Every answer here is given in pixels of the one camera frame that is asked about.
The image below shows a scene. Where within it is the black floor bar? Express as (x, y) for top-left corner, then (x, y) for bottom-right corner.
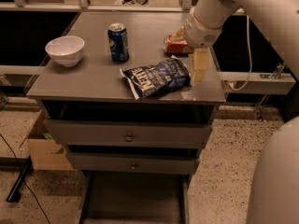
(6, 157), (32, 203)

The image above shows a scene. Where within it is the middle grey drawer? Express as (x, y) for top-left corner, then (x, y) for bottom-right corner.
(66, 152), (197, 175)

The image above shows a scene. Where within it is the blue Pepsi can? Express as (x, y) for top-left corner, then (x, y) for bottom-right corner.
(107, 22), (129, 63)

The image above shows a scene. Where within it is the metal railing frame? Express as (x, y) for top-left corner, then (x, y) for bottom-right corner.
(0, 0), (299, 17)

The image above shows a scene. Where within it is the black floor cable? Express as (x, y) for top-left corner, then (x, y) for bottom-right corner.
(0, 133), (50, 224)

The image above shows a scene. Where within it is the white cable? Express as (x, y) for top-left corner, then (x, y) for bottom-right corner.
(227, 14), (253, 92)

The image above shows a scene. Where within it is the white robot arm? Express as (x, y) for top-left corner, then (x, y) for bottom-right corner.
(182, 0), (299, 224)

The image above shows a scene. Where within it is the blue chip bag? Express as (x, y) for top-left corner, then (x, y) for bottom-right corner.
(120, 56), (191, 100)

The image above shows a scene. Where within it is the bottom grey drawer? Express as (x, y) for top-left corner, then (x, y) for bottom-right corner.
(78, 172), (190, 224)

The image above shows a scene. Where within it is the grey drawer cabinet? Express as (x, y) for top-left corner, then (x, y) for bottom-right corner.
(25, 11), (226, 224)

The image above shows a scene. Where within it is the top grey drawer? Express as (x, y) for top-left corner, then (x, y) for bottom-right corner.
(44, 119), (212, 148)

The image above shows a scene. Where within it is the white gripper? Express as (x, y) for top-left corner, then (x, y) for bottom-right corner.
(171, 8), (222, 82)

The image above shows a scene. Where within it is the grey drawer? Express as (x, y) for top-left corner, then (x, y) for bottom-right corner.
(78, 172), (190, 224)
(66, 152), (197, 175)
(44, 119), (212, 148)

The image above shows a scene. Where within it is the white ceramic bowl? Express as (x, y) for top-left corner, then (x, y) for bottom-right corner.
(45, 35), (85, 67)

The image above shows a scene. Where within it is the orange soda can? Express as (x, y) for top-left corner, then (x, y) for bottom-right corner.
(164, 35), (194, 55)

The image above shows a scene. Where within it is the cardboard box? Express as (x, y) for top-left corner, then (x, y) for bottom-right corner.
(26, 112), (74, 171)

